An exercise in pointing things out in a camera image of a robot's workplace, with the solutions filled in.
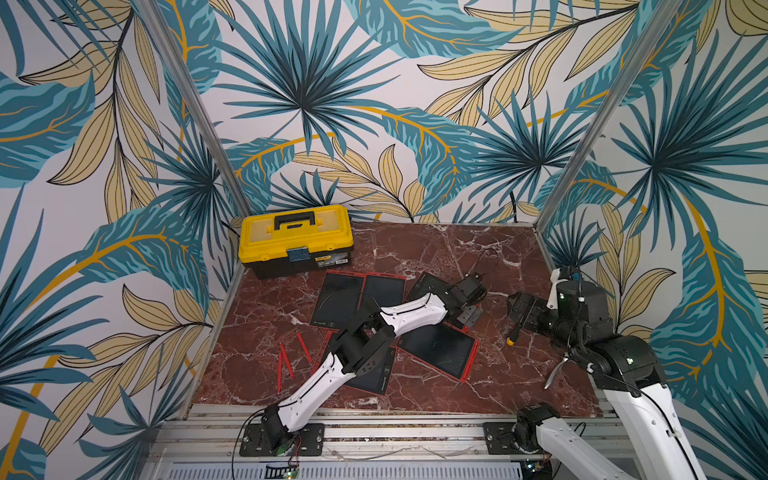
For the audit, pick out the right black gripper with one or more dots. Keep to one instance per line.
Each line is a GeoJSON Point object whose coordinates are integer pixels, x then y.
{"type": "Point", "coordinates": [525, 309]}

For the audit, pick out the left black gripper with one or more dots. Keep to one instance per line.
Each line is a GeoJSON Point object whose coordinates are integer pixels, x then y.
{"type": "Point", "coordinates": [472, 314]}

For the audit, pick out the red stylus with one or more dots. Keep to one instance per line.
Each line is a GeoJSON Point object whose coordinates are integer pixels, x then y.
{"type": "Point", "coordinates": [286, 361]}
{"type": "Point", "coordinates": [304, 348]}
{"type": "Point", "coordinates": [279, 370]}
{"type": "Point", "coordinates": [471, 363]}

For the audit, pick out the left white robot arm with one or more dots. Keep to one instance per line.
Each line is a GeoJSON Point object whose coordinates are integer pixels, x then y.
{"type": "Point", "coordinates": [295, 411]}

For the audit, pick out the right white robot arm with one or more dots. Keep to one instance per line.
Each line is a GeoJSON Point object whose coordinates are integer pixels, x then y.
{"type": "Point", "coordinates": [576, 318]}

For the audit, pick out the back right writing tablet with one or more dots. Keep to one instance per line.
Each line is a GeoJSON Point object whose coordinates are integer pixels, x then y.
{"type": "Point", "coordinates": [429, 288]}

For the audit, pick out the writing tablet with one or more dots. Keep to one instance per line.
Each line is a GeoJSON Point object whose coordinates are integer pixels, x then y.
{"type": "Point", "coordinates": [372, 375]}
{"type": "Point", "coordinates": [429, 288]}
{"type": "Point", "coordinates": [382, 291]}
{"type": "Point", "coordinates": [338, 300]}
{"type": "Point", "coordinates": [441, 347]}

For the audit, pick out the middle right writing tablet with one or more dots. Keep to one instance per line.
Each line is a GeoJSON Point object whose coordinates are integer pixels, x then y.
{"type": "Point", "coordinates": [441, 347]}

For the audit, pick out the back left writing tablet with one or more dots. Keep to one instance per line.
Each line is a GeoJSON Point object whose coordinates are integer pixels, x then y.
{"type": "Point", "coordinates": [382, 291]}

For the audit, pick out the front left writing tablet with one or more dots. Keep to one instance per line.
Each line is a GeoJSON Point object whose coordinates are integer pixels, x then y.
{"type": "Point", "coordinates": [372, 375]}

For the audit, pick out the yellow black screwdriver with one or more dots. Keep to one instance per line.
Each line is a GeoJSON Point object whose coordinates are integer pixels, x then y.
{"type": "Point", "coordinates": [513, 334]}

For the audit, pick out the yellow black toolbox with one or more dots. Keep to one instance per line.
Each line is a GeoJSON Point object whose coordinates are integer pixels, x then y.
{"type": "Point", "coordinates": [288, 243]}

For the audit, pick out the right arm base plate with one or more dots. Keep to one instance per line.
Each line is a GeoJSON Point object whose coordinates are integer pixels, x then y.
{"type": "Point", "coordinates": [511, 438]}

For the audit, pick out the aluminium front rail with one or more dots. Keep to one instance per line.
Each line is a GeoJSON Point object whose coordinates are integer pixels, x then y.
{"type": "Point", "coordinates": [356, 444]}

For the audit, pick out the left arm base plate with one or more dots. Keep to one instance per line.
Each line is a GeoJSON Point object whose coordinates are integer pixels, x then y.
{"type": "Point", "coordinates": [258, 442]}

